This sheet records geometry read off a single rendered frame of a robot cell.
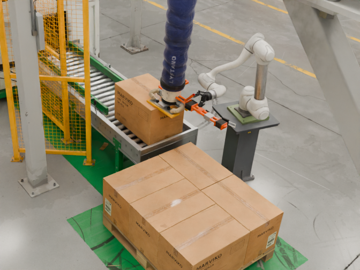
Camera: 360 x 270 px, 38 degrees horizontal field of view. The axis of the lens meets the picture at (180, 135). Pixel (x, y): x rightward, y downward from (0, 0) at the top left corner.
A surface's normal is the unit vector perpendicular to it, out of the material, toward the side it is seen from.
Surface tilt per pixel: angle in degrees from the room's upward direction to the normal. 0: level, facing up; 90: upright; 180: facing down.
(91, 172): 0
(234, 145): 90
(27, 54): 90
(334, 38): 45
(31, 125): 90
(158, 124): 90
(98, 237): 0
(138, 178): 0
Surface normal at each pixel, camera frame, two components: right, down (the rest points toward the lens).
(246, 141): 0.42, 0.54
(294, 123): 0.08, -0.83
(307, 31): -0.77, 0.31
